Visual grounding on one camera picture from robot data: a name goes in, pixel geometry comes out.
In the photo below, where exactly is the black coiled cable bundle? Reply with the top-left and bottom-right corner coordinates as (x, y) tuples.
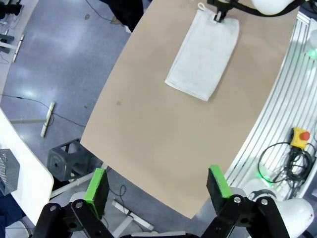
(257, 142), (313, 184)

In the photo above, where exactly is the dark grey plastic stool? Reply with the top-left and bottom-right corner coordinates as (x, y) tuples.
(48, 138), (94, 181)

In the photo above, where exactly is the pale grey towel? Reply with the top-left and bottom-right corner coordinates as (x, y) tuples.
(164, 2), (240, 102)

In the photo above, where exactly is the aluminium profile mounting frame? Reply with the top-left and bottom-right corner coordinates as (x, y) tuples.
(224, 11), (317, 199)

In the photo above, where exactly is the yellow emergency stop button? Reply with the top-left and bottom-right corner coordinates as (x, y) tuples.
(290, 127), (311, 149)

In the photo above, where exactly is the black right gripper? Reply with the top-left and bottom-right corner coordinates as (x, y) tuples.
(207, 0), (235, 23)

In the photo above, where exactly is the white table foot bar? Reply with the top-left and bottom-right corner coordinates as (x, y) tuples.
(111, 199), (155, 233)

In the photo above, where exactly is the white side table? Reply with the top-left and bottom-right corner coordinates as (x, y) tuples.
(0, 102), (55, 224)

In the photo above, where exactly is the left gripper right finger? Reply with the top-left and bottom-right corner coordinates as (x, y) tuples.
(202, 165), (290, 238)

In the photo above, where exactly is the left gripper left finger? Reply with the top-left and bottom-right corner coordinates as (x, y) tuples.
(32, 168), (110, 238)

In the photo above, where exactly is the grey perforated plastic basket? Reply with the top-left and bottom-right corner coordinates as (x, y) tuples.
(0, 148), (20, 195)

